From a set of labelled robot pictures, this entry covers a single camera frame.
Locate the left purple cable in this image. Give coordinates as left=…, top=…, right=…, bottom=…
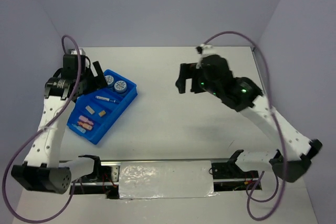
left=2, top=35, right=81, bottom=221

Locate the orange correction tape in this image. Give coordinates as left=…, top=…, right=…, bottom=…
left=77, top=121, right=93, bottom=131

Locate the blue plastic divided tray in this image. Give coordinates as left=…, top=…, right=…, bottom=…
left=67, top=69, right=138, bottom=145

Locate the pink correction tape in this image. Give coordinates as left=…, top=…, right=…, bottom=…
left=79, top=115, right=94, bottom=125

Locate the silver foil sheet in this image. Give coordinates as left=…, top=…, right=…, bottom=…
left=119, top=161, right=216, bottom=199

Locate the light blue correction tape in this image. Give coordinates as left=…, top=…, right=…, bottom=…
left=73, top=124, right=86, bottom=133

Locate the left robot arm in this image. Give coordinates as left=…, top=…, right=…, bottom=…
left=11, top=49, right=107, bottom=194

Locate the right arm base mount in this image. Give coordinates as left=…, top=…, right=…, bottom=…
left=208, top=162, right=259, bottom=192

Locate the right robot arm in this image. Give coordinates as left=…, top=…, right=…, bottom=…
left=175, top=44, right=322, bottom=183

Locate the blue cleaning gel jar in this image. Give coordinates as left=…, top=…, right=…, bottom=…
left=105, top=75, right=114, bottom=88

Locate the small tan eraser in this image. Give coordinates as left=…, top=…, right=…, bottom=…
left=99, top=110, right=106, bottom=117

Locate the grey eraser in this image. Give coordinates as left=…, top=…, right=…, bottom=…
left=86, top=105, right=95, bottom=114

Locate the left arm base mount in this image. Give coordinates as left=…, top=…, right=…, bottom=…
left=74, top=162, right=120, bottom=199

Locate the blue white whiteboard marker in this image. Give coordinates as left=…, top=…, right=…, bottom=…
left=95, top=95, right=120, bottom=103

